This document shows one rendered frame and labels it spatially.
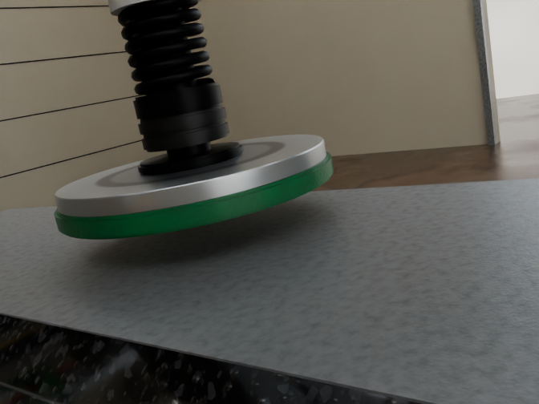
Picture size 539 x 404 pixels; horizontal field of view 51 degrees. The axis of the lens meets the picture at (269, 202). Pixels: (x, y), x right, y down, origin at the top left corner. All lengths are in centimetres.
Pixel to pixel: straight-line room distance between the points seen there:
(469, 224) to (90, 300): 24
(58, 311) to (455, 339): 23
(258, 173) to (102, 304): 12
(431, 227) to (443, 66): 506
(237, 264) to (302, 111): 578
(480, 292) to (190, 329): 14
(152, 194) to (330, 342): 16
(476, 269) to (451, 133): 518
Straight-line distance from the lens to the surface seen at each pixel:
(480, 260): 32
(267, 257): 37
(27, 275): 47
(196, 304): 32
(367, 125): 578
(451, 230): 37
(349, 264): 33
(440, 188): 48
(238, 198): 36
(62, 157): 612
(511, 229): 36
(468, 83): 537
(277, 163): 37
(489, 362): 22
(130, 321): 32
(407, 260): 33
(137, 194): 36
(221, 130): 44
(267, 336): 26
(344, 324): 26
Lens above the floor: 94
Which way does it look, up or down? 12 degrees down
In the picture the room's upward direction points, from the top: 11 degrees counter-clockwise
